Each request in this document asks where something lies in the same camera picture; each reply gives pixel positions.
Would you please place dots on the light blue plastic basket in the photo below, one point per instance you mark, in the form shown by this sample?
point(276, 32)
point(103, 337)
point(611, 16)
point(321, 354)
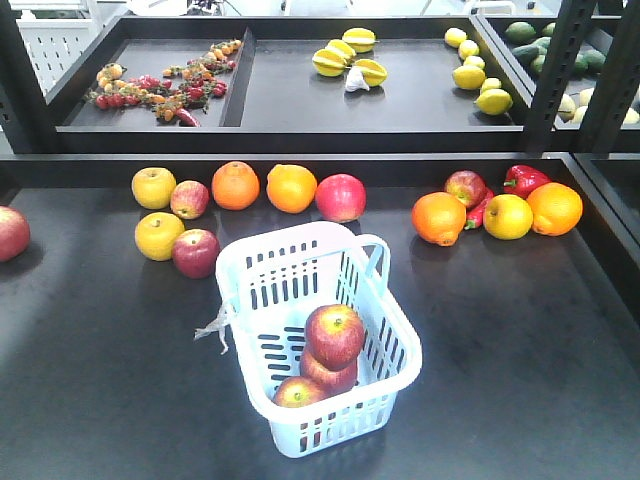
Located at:
point(269, 285)

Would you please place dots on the large red apple back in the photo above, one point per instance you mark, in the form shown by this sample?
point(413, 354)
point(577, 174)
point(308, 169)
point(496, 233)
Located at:
point(341, 198)

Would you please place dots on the orange right of pair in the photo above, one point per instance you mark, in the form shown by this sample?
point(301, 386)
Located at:
point(291, 188)

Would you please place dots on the orange of pair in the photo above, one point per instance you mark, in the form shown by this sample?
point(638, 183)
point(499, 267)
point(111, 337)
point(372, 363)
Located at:
point(235, 186)
point(291, 188)

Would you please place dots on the orange left of pair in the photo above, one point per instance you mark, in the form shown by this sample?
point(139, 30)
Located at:
point(235, 186)

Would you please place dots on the orange mid right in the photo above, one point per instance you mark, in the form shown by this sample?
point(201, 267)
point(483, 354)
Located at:
point(438, 218)

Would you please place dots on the dark red apple left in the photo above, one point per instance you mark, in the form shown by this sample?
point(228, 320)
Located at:
point(195, 253)

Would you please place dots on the small red apple left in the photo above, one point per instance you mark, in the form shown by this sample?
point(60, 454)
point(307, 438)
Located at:
point(189, 199)

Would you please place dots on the red chili pepper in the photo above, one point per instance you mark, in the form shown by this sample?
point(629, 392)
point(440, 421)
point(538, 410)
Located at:
point(475, 216)

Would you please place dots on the red apple behind oranges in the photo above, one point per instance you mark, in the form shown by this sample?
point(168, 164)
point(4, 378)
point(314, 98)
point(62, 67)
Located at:
point(467, 186)

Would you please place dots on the white garlic bulb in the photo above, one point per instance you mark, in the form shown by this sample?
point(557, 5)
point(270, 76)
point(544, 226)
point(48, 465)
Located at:
point(355, 81)

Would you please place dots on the yellow apple front left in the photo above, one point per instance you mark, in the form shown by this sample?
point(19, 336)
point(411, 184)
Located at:
point(156, 233)

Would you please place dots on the yellow apple back left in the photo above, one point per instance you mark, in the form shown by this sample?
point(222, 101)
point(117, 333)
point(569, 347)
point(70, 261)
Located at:
point(152, 187)

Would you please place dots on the yellow apple right group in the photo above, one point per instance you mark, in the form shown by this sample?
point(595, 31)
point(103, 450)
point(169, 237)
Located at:
point(507, 217)

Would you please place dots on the black wooden display table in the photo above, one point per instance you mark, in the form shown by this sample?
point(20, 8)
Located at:
point(530, 347)

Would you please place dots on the cherry tomato vine pile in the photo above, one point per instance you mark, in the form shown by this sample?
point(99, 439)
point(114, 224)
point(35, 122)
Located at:
point(175, 94)

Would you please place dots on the yellow starfruit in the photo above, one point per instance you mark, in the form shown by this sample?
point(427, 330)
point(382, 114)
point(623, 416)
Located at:
point(361, 39)

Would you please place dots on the red bell pepper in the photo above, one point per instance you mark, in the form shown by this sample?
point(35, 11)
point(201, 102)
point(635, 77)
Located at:
point(521, 180)

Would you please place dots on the yellow lemon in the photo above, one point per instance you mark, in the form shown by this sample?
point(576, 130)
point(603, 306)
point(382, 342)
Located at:
point(494, 102)

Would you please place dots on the orange far right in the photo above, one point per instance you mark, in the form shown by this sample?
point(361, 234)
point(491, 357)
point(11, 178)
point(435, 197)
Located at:
point(556, 208)

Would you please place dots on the black perforated shelf post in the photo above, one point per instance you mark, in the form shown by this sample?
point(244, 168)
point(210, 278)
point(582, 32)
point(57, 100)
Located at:
point(572, 24)

